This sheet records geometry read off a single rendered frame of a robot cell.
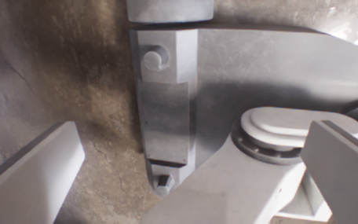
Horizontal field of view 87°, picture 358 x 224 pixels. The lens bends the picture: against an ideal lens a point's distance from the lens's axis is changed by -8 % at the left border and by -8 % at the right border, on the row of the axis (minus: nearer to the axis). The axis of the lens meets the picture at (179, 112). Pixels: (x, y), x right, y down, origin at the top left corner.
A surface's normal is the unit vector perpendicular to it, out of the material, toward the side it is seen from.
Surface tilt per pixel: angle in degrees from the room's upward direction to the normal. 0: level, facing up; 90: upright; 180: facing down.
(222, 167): 90
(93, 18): 0
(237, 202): 90
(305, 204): 90
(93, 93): 0
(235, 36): 0
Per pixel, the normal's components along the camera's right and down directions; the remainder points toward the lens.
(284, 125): -0.02, -0.88
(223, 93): -0.22, 0.47
